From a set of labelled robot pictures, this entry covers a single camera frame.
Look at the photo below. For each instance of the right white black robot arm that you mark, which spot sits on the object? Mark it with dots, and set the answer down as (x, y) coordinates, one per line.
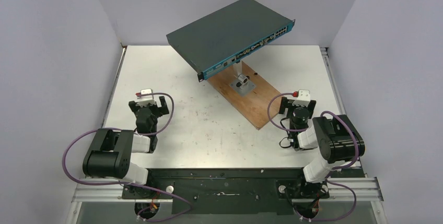
(334, 138)

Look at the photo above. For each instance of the teal grey network switch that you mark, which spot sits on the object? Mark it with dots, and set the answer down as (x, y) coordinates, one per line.
(218, 40)

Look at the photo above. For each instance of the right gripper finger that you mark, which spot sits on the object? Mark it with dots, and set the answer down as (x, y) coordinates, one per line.
(283, 106)
(311, 106)

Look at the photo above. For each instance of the metal switch mounting stand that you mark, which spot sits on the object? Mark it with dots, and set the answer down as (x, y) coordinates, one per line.
(242, 84)

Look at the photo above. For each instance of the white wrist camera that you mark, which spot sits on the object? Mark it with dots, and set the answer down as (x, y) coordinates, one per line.
(145, 96)
(302, 98)

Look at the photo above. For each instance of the wooden base board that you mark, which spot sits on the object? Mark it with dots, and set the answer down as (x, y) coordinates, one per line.
(256, 106)

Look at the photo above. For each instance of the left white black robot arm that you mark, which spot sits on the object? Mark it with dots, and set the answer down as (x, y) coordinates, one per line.
(109, 154)

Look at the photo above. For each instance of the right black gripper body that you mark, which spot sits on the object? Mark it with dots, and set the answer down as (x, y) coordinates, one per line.
(291, 108)

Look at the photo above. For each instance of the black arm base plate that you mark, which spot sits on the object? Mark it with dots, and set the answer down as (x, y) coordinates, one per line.
(232, 191)

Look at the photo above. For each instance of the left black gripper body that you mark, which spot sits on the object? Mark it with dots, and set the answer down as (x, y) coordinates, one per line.
(155, 114)

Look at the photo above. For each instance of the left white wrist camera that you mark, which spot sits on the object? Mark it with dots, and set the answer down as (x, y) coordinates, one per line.
(145, 96)

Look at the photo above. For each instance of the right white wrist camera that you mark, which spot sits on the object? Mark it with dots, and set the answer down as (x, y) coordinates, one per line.
(302, 98)

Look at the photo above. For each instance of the aluminium frame rail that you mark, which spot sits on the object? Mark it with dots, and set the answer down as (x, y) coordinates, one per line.
(365, 189)

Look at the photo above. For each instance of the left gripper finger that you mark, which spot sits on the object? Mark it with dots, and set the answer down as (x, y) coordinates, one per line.
(163, 108)
(133, 106)

